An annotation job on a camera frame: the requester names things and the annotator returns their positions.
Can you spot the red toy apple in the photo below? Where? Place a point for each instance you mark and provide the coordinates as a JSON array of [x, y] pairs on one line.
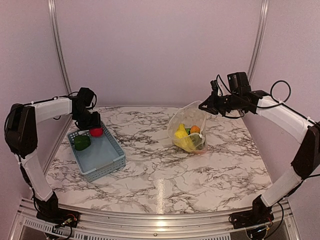
[[96, 132]]

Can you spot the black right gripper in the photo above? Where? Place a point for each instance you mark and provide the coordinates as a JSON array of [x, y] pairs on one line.
[[211, 102]]

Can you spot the yellow toy banana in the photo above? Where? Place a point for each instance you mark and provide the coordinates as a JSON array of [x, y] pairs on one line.
[[186, 144]]

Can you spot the aluminium frame post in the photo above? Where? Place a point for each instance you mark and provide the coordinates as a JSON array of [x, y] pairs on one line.
[[258, 43], [58, 45]]

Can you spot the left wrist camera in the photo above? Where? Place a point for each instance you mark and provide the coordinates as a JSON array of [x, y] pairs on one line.
[[82, 103]]

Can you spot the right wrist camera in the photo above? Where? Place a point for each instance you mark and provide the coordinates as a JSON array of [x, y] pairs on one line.
[[238, 83]]

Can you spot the front aluminium frame rail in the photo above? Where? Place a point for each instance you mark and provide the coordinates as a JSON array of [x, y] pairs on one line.
[[107, 225]]

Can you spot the left aluminium frame post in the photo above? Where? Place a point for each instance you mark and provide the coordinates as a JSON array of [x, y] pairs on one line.
[[58, 45]]

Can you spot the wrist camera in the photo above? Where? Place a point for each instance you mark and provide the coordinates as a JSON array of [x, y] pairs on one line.
[[82, 103], [238, 83]]

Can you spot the yellow toy pear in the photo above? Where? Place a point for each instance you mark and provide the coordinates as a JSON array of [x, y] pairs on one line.
[[181, 132]]

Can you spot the green orange toy mango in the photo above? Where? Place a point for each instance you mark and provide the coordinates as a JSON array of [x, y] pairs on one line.
[[197, 139]]

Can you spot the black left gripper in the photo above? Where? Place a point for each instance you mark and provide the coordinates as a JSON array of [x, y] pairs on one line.
[[96, 122]]

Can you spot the clear zip top bag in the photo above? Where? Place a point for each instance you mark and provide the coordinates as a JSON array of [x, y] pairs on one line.
[[190, 115]]

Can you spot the right aluminium frame post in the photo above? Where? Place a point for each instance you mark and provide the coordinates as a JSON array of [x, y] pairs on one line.
[[258, 43]]

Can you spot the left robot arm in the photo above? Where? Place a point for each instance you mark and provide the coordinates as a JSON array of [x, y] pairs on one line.
[[21, 136]]

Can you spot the dark green toy pepper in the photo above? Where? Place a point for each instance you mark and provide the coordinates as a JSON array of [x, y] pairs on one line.
[[81, 142]]

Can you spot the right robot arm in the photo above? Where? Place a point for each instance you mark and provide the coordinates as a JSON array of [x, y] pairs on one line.
[[304, 147]]

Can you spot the light blue plastic basket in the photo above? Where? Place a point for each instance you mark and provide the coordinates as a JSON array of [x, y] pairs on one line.
[[102, 157]]

